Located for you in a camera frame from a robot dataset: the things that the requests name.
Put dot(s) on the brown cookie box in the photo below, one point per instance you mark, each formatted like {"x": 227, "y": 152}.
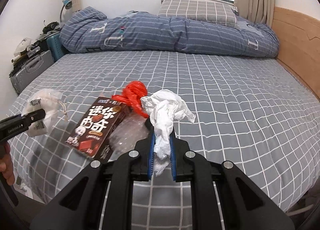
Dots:
{"x": 91, "y": 136}

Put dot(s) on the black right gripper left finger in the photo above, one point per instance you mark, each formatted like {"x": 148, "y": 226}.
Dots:
{"x": 100, "y": 196}

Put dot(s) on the blue desk lamp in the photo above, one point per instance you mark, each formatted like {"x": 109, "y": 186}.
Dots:
{"x": 67, "y": 5}

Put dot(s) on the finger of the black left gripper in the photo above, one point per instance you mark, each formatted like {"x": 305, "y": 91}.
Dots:
{"x": 30, "y": 117}
{"x": 10, "y": 129}

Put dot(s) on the wooden headboard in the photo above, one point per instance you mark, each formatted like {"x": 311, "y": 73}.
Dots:
{"x": 298, "y": 35}

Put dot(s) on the clear bubble wrap bag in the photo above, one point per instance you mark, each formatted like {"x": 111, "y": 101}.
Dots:
{"x": 126, "y": 134}

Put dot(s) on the red plastic bag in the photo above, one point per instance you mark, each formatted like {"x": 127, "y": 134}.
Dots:
{"x": 131, "y": 95}

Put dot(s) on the grey checked bed sheet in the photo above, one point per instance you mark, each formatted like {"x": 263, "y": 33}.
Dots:
{"x": 250, "y": 111}

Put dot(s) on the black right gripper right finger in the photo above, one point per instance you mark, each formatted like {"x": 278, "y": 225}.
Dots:
{"x": 222, "y": 196}

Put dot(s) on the grey suitcase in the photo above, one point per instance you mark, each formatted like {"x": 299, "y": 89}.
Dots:
{"x": 21, "y": 77}

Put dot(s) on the person's left hand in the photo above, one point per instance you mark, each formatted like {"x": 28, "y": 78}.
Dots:
{"x": 7, "y": 169}

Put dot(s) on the blue striped duvet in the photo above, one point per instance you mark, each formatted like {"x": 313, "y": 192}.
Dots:
{"x": 91, "y": 30}

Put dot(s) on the clutter pile on suitcases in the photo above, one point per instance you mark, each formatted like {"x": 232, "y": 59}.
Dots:
{"x": 27, "y": 45}

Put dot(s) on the white tissue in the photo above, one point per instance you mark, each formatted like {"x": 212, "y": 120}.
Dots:
{"x": 164, "y": 108}

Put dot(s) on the grey checked pillow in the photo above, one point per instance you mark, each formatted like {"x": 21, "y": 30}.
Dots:
{"x": 208, "y": 11}

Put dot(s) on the teal suitcase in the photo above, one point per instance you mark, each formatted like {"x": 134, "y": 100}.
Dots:
{"x": 55, "y": 46}

